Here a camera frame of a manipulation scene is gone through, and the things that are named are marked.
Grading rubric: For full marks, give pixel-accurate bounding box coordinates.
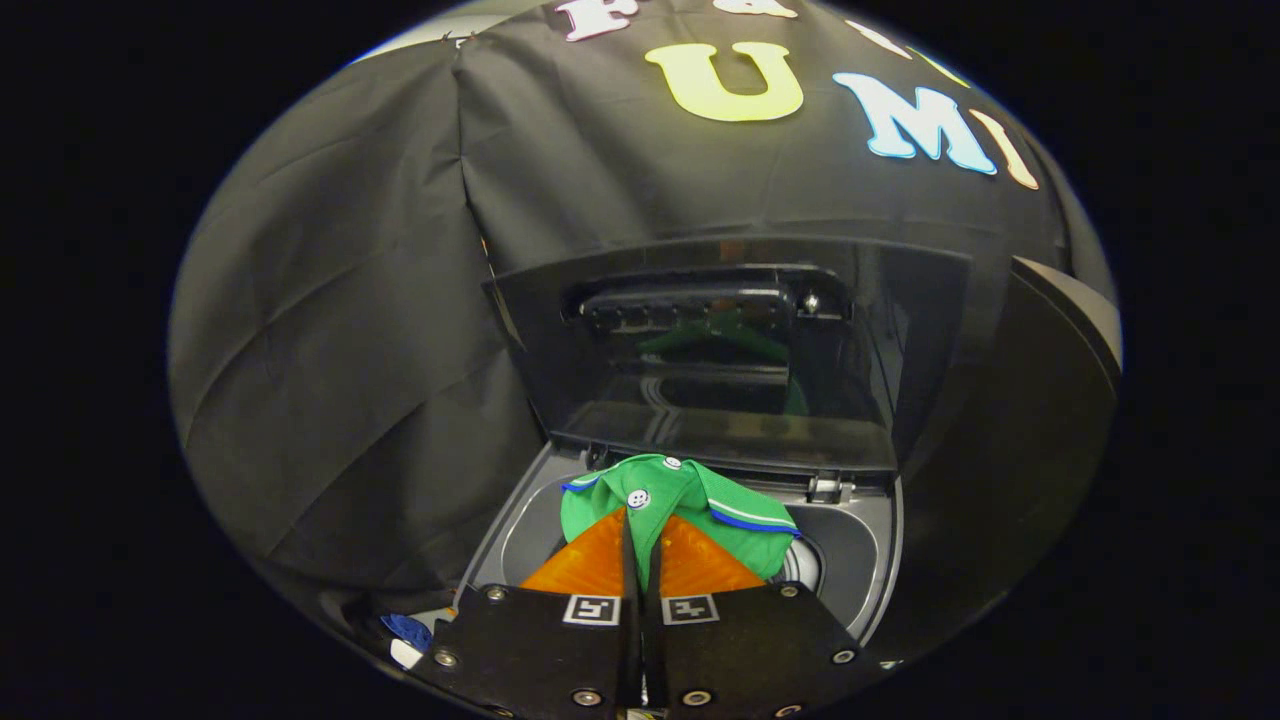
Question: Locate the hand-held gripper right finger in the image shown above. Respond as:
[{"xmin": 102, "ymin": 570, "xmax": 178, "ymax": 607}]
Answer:
[{"xmin": 640, "ymin": 513, "xmax": 891, "ymax": 720}]

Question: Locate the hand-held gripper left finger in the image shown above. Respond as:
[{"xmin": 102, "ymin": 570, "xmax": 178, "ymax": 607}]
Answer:
[{"xmin": 405, "ymin": 505, "xmax": 641, "ymax": 720}]

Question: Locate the green polo shirt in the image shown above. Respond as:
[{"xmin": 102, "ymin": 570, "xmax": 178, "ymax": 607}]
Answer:
[{"xmin": 560, "ymin": 453, "xmax": 801, "ymax": 591}]

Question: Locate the dark glass washing machine lid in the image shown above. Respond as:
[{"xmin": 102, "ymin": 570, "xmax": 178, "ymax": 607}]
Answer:
[{"xmin": 483, "ymin": 235, "xmax": 973, "ymax": 473}]

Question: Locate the small blue object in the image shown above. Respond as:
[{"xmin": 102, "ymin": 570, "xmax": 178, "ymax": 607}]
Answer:
[{"xmin": 380, "ymin": 613, "xmax": 436, "ymax": 651}]

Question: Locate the black backdrop cloth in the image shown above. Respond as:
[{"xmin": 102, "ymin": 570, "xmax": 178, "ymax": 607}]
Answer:
[{"xmin": 168, "ymin": 0, "xmax": 1116, "ymax": 621}]

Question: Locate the beige cabinet with black frame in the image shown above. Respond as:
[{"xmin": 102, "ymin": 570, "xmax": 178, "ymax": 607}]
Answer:
[{"xmin": 890, "ymin": 255, "xmax": 1123, "ymax": 651}]

